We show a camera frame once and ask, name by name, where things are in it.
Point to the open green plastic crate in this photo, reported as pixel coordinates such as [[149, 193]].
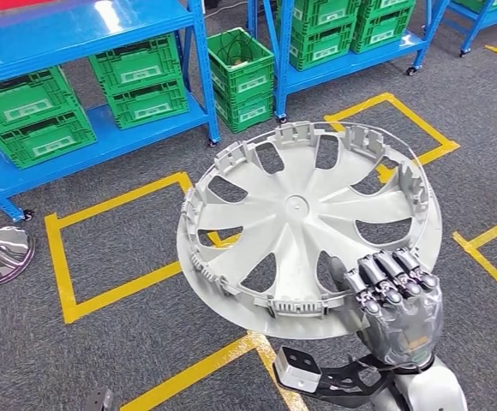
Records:
[[248, 79]]

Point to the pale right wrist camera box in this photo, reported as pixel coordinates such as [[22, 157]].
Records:
[[295, 371]]

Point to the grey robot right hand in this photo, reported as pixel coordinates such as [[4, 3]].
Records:
[[402, 329]]

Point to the grey plastic wheel cover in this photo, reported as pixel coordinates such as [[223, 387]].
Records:
[[295, 210]]

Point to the chrome stanchion post with base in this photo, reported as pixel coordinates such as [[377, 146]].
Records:
[[13, 249]]

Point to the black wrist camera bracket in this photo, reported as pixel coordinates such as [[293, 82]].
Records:
[[98, 401], [351, 380]]

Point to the blue metal shelf rack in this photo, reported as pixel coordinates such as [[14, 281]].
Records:
[[81, 34], [488, 17], [347, 62]]

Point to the red barrier belt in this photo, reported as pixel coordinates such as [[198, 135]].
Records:
[[8, 5]]

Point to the black right wrist camera bracket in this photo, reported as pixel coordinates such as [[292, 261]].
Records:
[[351, 380]]

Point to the black left wrist camera bracket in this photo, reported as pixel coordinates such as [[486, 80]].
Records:
[[98, 401]]

